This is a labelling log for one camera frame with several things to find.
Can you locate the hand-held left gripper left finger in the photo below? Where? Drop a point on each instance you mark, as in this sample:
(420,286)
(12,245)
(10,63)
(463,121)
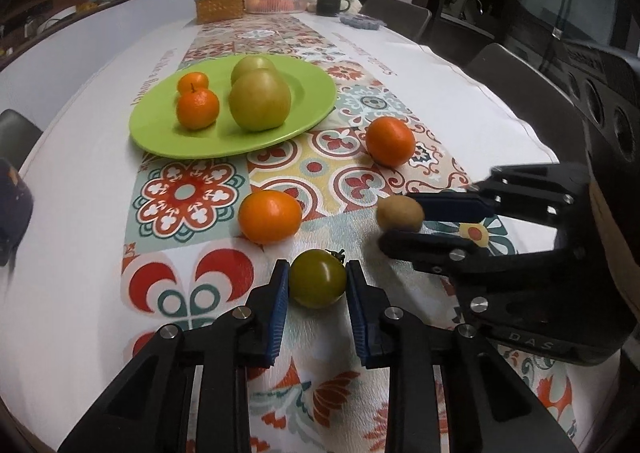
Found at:
(280,313)

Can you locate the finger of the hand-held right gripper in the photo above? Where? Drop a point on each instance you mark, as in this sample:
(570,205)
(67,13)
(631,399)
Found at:
(450,208)
(425,248)

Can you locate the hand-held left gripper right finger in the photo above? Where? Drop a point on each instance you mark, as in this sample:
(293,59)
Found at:
(357,313)

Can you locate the brown kiwi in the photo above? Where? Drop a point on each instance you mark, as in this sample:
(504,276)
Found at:
(399,213)

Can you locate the green tomato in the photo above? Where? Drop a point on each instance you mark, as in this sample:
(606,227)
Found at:
(318,280)

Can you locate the green plate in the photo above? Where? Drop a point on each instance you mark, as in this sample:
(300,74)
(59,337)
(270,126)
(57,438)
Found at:
(160,133)

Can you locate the orange tangerine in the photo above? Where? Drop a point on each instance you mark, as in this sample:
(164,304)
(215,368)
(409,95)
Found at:
(198,109)
(270,216)
(193,81)
(390,141)

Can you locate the patterned table runner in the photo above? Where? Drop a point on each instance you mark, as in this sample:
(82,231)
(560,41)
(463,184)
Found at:
(200,213)

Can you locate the grey chair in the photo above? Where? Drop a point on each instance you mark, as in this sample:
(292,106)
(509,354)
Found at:
(395,15)
(525,93)
(17,133)

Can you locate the sink faucet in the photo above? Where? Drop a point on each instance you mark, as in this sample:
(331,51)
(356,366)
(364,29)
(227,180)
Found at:
(472,5)

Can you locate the dark green mug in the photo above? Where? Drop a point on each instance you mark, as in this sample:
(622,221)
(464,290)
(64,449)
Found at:
(329,4)

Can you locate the pink plastic basket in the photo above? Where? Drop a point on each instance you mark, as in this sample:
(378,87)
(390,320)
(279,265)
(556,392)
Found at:
(275,3)

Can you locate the navy blue mug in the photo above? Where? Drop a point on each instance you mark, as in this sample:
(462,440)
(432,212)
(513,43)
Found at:
(12,213)

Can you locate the wicker box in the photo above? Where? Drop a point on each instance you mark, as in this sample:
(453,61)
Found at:
(219,8)

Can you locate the white counter cabinets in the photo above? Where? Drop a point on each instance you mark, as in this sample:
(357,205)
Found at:
(75,43)

